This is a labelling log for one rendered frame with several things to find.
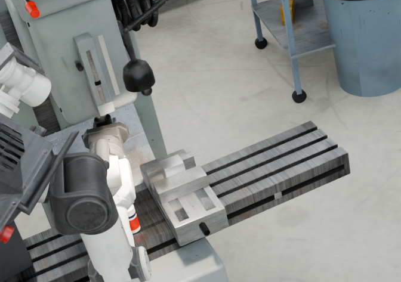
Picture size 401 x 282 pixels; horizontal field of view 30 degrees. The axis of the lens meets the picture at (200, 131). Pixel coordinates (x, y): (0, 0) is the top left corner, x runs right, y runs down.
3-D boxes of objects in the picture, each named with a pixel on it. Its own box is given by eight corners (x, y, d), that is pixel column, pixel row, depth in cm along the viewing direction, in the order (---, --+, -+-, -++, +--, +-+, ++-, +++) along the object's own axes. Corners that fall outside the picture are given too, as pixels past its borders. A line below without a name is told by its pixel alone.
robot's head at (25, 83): (33, 120, 149) (56, 82, 151) (-5, 96, 142) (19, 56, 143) (16, 111, 154) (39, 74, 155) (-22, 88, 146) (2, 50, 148)
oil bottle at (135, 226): (142, 230, 216) (133, 201, 210) (129, 235, 215) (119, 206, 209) (138, 222, 219) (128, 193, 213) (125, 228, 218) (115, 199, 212)
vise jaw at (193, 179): (209, 185, 216) (207, 174, 213) (161, 204, 213) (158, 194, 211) (202, 175, 221) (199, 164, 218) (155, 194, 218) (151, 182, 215)
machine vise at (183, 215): (229, 226, 210) (222, 196, 204) (180, 247, 207) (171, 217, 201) (188, 165, 238) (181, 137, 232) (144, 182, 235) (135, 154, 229)
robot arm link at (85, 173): (121, 236, 150) (102, 186, 143) (78, 248, 150) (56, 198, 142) (117, 200, 160) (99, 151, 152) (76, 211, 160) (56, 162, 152)
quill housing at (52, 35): (144, 102, 195) (111, -11, 177) (68, 132, 190) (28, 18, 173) (122, 74, 210) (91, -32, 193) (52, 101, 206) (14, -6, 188)
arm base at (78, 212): (102, 244, 148) (117, 200, 143) (37, 235, 144) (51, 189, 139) (98, 197, 160) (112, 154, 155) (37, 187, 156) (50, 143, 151)
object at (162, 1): (130, 32, 169) (129, 27, 168) (125, 32, 170) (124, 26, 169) (171, -1, 180) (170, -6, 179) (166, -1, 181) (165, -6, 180)
